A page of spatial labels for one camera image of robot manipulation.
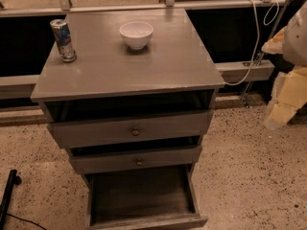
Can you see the grey top drawer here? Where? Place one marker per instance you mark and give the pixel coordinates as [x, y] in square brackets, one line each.
[126, 130]

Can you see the slanted metal pole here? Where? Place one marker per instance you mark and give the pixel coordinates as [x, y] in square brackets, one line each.
[273, 15]

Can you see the blue silver drink can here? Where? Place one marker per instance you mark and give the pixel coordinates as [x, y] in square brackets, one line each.
[63, 40]

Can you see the grey wooden drawer cabinet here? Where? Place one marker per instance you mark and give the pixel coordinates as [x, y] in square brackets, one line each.
[172, 74]

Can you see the grey middle drawer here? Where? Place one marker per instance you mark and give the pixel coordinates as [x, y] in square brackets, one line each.
[132, 160]

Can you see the black stand with cable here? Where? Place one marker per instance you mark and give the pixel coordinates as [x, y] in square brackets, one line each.
[13, 179]

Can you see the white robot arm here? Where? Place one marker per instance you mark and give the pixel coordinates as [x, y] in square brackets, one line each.
[293, 39]

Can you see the grey bottom drawer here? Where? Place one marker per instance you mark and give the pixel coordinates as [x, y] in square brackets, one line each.
[145, 199]

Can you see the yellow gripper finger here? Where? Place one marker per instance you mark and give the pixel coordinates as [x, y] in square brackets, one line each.
[289, 94]

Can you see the white ceramic bowl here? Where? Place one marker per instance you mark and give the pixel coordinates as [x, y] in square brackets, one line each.
[136, 34]

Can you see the grey drawer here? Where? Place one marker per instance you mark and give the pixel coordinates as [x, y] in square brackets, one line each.
[126, 130]
[132, 160]
[145, 199]

